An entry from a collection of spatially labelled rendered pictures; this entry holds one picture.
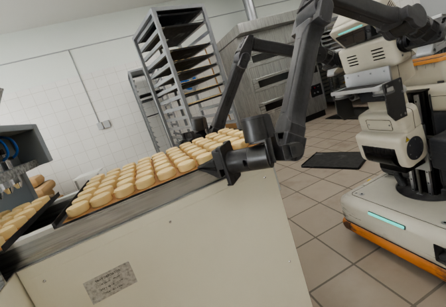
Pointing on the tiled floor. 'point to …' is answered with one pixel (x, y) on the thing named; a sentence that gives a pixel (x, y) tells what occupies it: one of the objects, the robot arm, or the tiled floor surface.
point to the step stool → (86, 176)
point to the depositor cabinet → (16, 287)
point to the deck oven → (267, 69)
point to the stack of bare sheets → (335, 160)
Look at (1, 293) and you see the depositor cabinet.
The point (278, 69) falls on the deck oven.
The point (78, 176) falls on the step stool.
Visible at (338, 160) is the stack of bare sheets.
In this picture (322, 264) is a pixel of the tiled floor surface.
